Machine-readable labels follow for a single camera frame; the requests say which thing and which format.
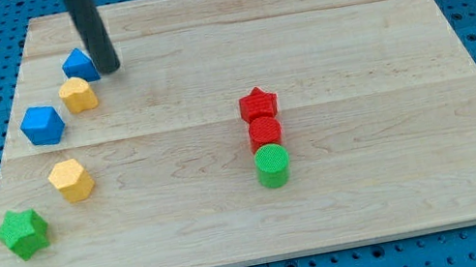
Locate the green cylinder block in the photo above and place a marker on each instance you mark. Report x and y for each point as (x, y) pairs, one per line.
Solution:
(272, 165)

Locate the yellow heart block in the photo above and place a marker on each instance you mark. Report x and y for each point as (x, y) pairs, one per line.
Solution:
(77, 95)

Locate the blue triangle block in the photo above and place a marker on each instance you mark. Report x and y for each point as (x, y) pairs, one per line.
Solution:
(80, 65)

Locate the blue hexagon block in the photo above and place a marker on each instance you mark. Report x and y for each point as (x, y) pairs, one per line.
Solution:
(42, 125)

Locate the red cylinder block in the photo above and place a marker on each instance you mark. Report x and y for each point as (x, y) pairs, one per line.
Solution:
(264, 130)

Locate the green star block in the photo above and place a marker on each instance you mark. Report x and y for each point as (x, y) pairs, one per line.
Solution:
(24, 233)

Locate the light wooden board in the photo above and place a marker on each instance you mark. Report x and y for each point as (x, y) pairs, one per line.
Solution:
(376, 100)

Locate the yellow hexagon block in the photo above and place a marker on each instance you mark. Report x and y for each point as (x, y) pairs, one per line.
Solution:
(71, 179)

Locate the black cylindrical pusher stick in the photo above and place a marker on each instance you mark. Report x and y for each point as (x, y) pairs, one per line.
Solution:
(88, 23)

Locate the red star block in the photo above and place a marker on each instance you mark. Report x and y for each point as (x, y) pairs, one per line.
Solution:
(258, 103)

